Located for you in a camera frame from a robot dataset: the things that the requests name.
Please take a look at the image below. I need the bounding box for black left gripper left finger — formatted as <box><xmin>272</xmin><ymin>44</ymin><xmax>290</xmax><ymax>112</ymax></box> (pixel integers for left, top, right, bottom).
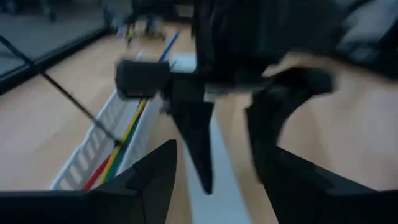
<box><xmin>0</xmin><ymin>139</ymin><xmax>178</xmax><ymax>224</ymax></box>

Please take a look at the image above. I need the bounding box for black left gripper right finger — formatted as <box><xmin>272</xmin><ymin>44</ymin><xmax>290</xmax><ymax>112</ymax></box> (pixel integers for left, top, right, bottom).
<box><xmin>257</xmin><ymin>145</ymin><xmax>398</xmax><ymax>224</ymax></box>

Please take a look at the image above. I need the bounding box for thin black cable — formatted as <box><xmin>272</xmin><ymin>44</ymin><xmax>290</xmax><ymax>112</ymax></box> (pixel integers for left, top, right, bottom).
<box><xmin>0</xmin><ymin>35</ymin><xmax>123</xmax><ymax>147</ymax></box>

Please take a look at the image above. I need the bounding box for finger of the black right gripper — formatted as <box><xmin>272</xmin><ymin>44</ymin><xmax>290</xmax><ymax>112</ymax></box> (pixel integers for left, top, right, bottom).
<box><xmin>169</xmin><ymin>98</ymin><xmax>216</xmax><ymax>195</ymax></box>
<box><xmin>244</xmin><ymin>92</ymin><xmax>313</xmax><ymax>184</ymax></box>

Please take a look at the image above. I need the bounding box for red cable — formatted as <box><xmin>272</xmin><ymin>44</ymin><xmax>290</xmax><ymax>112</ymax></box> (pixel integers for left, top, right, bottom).
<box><xmin>82</xmin><ymin>154</ymin><xmax>112</xmax><ymax>191</ymax></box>

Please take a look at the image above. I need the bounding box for white slotted cable duct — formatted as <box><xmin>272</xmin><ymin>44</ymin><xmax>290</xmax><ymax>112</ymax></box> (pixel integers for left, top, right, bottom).
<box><xmin>49</xmin><ymin>52</ymin><xmax>197</xmax><ymax>191</ymax></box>

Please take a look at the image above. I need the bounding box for yellow cable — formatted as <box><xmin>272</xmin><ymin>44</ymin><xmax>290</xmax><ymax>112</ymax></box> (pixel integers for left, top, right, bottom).
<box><xmin>99</xmin><ymin>98</ymin><xmax>147</xmax><ymax>187</ymax></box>

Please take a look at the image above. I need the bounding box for white duct cover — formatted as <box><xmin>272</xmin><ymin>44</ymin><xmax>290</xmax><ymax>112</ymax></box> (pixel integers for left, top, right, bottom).
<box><xmin>183</xmin><ymin>114</ymin><xmax>252</xmax><ymax>224</ymax></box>

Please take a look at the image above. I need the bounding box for bundle of coloured cables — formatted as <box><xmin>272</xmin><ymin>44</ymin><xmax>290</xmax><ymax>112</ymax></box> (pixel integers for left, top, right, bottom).
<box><xmin>104</xmin><ymin>118</ymin><xmax>141</xmax><ymax>184</ymax></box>

